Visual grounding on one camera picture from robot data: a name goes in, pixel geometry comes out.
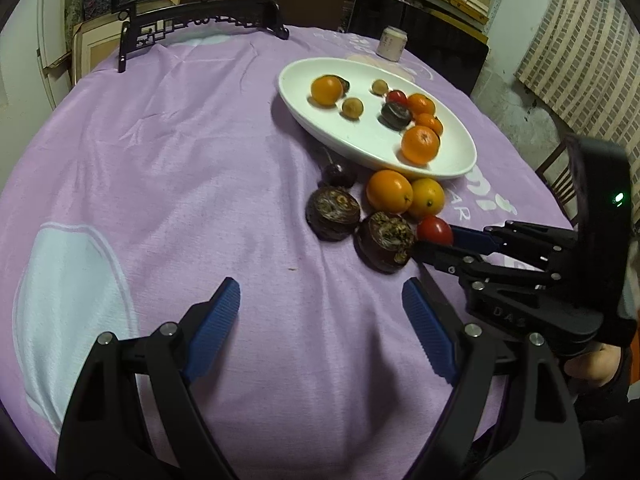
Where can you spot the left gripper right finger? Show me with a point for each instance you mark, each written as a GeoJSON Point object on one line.
{"type": "Point", "coordinates": [509, 415]}

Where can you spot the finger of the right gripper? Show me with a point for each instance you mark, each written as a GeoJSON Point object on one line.
{"type": "Point", "coordinates": [486, 241]}
{"type": "Point", "coordinates": [464, 261]}

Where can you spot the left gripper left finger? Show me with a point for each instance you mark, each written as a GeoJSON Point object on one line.
{"type": "Point", "coordinates": [104, 433]}

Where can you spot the red cherry tomato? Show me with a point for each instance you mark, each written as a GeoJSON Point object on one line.
{"type": "Point", "coordinates": [435, 230]}

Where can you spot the dark mangosteen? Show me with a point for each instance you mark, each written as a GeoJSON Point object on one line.
{"type": "Point", "coordinates": [344, 83]}
{"type": "Point", "coordinates": [384, 241]}

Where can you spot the large orange mandarin with stem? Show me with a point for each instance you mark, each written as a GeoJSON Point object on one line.
{"type": "Point", "coordinates": [420, 145]}

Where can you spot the small orange mandarin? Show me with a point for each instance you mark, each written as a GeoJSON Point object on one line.
{"type": "Point", "coordinates": [430, 121]}
{"type": "Point", "coordinates": [419, 103]}

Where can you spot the small yellow fruit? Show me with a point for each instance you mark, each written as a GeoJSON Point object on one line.
{"type": "Point", "coordinates": [352, 108]}

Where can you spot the orange mandarin front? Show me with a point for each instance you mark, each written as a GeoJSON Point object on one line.
{"type": "Point", "coordinates": [327, 90]}

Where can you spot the person's right hand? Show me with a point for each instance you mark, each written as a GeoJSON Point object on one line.
{"type": "Point", "coordinates": [596, 368]}

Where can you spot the yellow orange fruit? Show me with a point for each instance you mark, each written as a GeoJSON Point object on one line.
{"type": "Point", "coordinates": [428, 198]}

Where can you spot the orange mandarin near plate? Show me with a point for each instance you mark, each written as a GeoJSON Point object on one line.
{"type": "Point", "coordinates": [389, 191]}

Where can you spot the wooden chair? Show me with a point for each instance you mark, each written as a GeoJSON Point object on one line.
{"type": "Point", "coordinates": [554, 173]}

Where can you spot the dark cherry with stem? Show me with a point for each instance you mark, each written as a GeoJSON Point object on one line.
{"type": "Point", "coordinates": [336, 173]}

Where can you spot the white oval plate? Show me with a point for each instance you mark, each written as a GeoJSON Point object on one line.
{"type": "Point", "coordinates": [367, 140]}

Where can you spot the red tomato on plate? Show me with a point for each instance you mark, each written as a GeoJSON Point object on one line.
{"type": "Point", "coordinates": [398, 97]}

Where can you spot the white drink can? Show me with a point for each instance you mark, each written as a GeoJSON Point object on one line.
{"type": "Point", "coordinates": [392, 43]}

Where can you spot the purple tablecloth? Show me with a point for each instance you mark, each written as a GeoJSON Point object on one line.
{"type": "Point", "coordinates": [141, 193]}

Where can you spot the black carved screen stand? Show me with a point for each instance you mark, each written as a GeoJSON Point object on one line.
{"type": "Point", "coordinates": [143, 30]}

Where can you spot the white door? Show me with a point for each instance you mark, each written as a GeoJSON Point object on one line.
{"type": "Point", "coordinates": [54, 55]}

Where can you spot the patterned wall mat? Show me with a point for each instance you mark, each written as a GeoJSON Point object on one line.
{"type": "Point", "coordinates": [584, 64]}

